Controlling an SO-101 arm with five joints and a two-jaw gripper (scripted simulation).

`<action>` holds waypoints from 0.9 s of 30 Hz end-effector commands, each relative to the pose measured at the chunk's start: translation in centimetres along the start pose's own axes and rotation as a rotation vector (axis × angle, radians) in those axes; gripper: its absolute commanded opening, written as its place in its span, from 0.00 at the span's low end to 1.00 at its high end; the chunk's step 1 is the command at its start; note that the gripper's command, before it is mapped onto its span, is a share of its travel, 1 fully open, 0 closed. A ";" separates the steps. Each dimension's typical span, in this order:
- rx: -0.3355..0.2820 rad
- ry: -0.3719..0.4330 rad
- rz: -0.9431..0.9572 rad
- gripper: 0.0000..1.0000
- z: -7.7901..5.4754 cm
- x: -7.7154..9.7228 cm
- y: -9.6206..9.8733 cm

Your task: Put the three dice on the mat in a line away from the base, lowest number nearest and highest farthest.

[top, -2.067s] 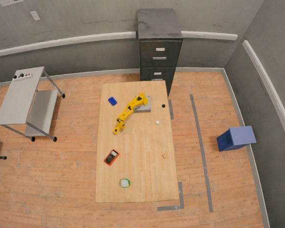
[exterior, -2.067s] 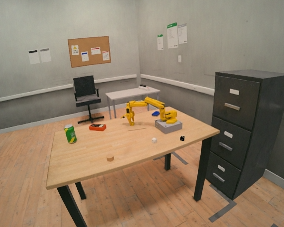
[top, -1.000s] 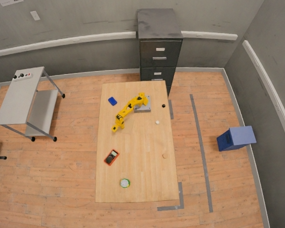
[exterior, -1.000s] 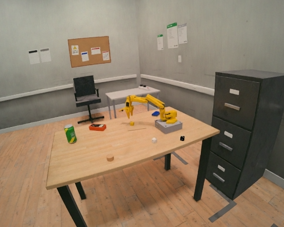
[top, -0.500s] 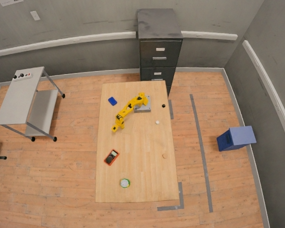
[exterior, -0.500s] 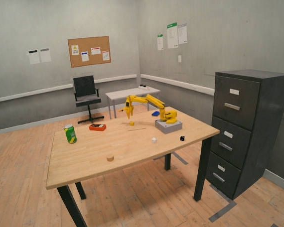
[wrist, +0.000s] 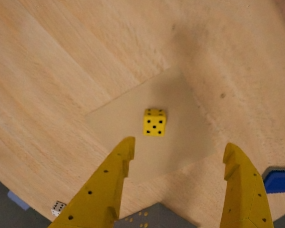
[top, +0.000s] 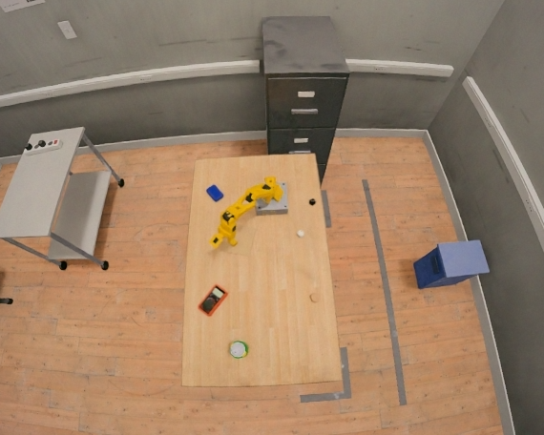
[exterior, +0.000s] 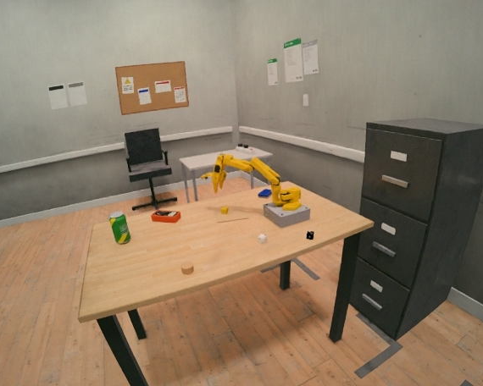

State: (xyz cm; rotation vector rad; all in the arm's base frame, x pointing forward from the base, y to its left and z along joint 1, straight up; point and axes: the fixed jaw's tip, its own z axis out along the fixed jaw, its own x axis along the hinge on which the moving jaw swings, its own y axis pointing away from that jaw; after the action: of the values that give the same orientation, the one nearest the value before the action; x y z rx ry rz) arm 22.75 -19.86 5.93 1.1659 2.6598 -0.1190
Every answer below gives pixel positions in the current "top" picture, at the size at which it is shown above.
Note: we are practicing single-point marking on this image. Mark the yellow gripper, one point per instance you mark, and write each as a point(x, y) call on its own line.
point(217, 239)

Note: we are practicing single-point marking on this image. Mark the small blue rounded block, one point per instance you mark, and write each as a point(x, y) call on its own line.
point(215, 193)

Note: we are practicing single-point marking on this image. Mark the tan flat mat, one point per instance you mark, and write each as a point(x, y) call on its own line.
point(244, 237)

